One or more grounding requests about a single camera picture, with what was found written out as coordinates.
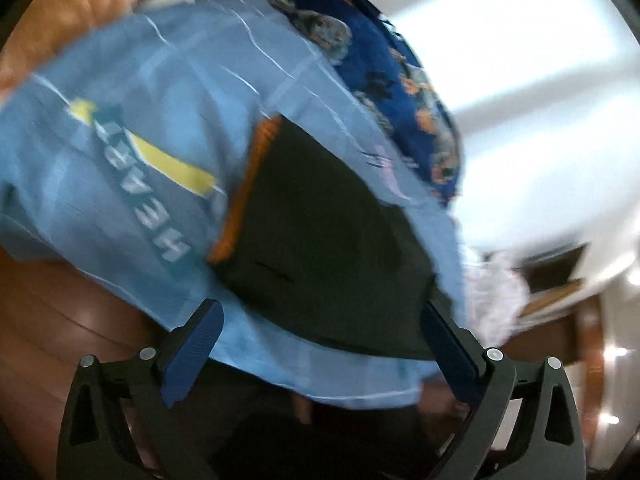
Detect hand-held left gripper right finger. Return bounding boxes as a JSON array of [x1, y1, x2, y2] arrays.
[[420, 301, 586, 480]]

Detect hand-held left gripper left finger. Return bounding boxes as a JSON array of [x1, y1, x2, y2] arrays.
[[56, 299, 224, 480]]

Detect black pants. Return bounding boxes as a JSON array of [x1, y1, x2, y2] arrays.
[[207, 115, 451, 361]]

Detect white dotted cloth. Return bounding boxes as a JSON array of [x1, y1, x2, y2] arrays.
[[462, 247, 531, 346]]

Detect brown wooden furniture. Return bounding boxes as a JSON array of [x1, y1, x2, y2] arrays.
[[510, 242, 606, 366]]

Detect light blue checked shirt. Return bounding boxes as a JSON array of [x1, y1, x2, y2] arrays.
[[0, 0, 468, 408]]

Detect navy dog print blanket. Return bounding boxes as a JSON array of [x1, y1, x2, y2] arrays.
[[270, 0, 466, 206]]

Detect orange cloth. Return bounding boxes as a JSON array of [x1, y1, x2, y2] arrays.
[[0, 0, 151, 106]]

